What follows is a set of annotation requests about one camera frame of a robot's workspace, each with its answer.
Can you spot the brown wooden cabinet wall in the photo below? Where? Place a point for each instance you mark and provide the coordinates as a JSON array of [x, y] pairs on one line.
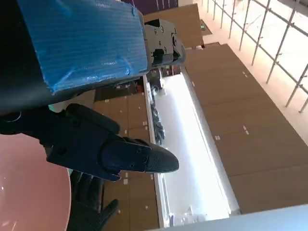
[[240, 120]]

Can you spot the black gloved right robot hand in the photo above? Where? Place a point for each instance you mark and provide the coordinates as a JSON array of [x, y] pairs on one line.
[[84, 207]]

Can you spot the white window frame grid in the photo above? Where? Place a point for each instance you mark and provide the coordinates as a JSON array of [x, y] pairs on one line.
[[280, 47]]

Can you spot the pink bowl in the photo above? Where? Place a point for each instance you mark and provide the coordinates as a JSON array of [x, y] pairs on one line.
[[31, 187]]

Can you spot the white desk top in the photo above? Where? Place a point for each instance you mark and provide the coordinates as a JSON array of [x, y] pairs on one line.
[[264, 221]]

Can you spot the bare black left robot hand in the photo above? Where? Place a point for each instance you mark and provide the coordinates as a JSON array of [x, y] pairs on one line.
[[84, 41]]

